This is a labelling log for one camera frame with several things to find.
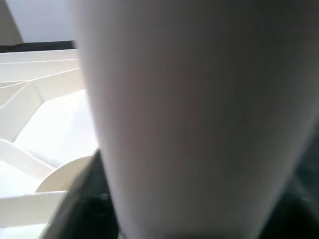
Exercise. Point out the white plastic table leg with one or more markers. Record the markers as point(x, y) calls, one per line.
point(199, 112)

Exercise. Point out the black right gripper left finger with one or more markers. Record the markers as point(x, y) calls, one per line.
point(92, 214)

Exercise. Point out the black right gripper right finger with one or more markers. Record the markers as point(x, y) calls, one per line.
point(296, 219)

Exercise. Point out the white plastic table top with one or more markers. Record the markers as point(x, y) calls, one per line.
point(37, 112)

